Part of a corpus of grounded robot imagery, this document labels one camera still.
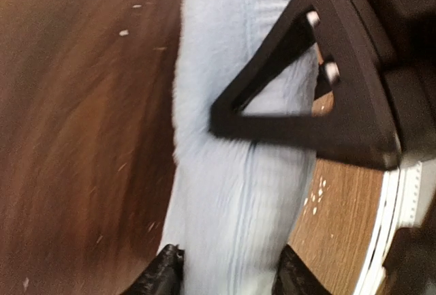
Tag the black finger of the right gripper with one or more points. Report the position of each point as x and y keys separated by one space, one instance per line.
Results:
x=339 y=108

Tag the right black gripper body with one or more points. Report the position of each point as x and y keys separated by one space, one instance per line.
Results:
x=402 y=33

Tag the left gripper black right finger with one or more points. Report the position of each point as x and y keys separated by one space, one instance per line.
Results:
x=294 y=277

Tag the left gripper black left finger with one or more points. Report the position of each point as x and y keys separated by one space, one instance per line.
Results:
x=163 y=276

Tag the light blue towel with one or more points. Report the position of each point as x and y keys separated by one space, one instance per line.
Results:
x=233 y=203

